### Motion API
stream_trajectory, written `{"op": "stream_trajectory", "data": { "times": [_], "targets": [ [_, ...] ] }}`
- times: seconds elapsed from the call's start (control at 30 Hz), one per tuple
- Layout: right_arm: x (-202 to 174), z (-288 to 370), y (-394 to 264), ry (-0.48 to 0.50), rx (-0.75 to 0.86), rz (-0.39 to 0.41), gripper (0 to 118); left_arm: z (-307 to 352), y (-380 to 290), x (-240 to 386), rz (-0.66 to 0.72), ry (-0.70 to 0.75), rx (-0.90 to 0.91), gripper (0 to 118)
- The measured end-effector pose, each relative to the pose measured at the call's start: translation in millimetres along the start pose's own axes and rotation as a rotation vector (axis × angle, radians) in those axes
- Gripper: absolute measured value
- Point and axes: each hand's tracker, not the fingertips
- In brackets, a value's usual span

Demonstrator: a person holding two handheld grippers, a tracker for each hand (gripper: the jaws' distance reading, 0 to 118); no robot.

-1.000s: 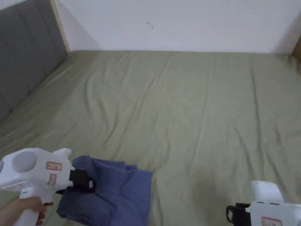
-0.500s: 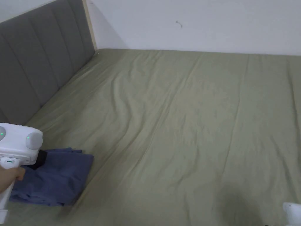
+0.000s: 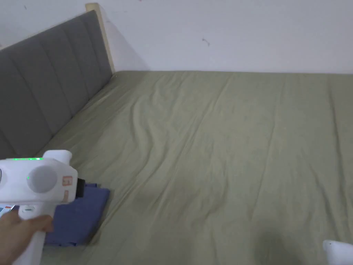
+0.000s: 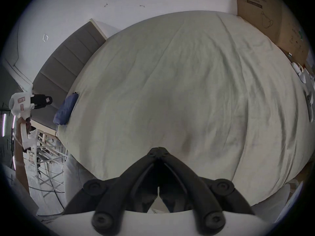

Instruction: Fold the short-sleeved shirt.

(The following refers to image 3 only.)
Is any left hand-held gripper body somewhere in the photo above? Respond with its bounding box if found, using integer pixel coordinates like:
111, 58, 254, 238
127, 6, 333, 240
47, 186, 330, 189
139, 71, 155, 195
0, 150, 86, 265

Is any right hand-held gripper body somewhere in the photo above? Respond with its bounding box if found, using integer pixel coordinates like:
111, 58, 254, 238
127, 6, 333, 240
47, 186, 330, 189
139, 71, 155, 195
322, 239, 353, 265

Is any dark blue shirt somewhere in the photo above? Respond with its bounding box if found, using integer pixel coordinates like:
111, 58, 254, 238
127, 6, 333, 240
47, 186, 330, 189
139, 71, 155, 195
44, 182, 111, 247

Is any person's left hand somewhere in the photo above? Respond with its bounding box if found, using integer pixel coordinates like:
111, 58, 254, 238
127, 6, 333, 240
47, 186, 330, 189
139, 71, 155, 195
0, 212, 54, 265

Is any grey padded headboard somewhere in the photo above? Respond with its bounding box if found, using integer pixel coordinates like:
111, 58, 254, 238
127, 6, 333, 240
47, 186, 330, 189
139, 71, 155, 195
0, 2, 115, 160

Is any bed with pale green sheet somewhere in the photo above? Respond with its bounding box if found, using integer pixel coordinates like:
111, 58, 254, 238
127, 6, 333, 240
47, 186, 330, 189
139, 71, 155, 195
41, 70, 353, 265

